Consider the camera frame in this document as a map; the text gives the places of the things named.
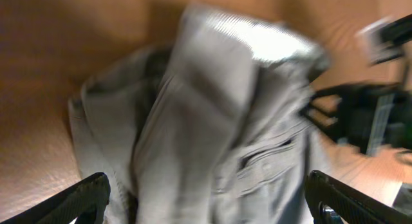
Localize grey shorts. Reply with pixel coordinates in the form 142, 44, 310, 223
68, 5, 330, 223

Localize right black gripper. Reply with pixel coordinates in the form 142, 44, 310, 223
301, 83, 411, 156

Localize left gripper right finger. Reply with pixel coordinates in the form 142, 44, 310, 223
304, 170, 411, 224

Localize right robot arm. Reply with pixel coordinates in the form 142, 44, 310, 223
301, 15, 411, 156

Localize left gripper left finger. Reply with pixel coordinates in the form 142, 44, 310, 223
2, 173, 111, 224

